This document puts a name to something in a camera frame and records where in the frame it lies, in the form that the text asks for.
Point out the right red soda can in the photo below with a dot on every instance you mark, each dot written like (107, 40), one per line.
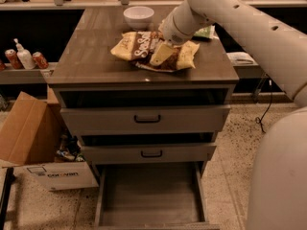
(40, 60)

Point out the drawer with black handle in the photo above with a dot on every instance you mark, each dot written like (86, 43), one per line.
(145, 120)
(148, 153)

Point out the top drawer with black handle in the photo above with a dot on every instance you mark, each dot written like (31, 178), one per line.
(145, 120)

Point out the grey drawer cabinet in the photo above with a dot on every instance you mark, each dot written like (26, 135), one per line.
(89, 76)

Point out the middle drawer with black handle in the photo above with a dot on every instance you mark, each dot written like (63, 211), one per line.
(148, 153)

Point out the left red soda can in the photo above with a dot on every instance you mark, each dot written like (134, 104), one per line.
(11, 55)

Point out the brown sea salt chip bag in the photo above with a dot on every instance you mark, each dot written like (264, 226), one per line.
(138, 48)

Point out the black stand left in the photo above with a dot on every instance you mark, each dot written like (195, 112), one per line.
(5, 196)

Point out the open bottom drawer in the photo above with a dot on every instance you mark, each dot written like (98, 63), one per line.
(155, 196)

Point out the white ceramic bowl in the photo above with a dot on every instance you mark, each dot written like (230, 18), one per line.
(139, 18)

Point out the red soda can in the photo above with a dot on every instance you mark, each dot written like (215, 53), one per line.
(11, 55)
(40, 60)

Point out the white pump bottle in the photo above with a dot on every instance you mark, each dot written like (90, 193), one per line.
(24, 56)

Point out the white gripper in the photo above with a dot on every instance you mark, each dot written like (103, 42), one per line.
(177, 35)

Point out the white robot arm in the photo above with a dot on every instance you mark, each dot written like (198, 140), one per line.
(278, 191)

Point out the green chip bag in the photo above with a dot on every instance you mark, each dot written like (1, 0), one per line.
(206, 32)

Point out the open cardboard box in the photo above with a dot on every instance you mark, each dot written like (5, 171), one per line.
(30, 137)

